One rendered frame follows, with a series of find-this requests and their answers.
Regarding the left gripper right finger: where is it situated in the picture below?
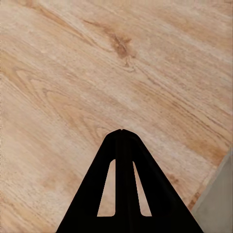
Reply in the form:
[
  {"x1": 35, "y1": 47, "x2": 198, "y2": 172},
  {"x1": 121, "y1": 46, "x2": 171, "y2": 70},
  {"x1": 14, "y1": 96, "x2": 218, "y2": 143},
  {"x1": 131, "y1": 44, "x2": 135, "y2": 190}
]
[{"x1": 120, "y1": 129, "x2": 203, "y2": 233}]

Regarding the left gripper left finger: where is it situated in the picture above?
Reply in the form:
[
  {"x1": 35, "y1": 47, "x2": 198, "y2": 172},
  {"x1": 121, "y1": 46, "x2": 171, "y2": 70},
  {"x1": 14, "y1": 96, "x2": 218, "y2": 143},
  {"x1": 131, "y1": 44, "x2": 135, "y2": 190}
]
[{"x1": 56, "y1": 129, "x2": 129, "y2": 233}]

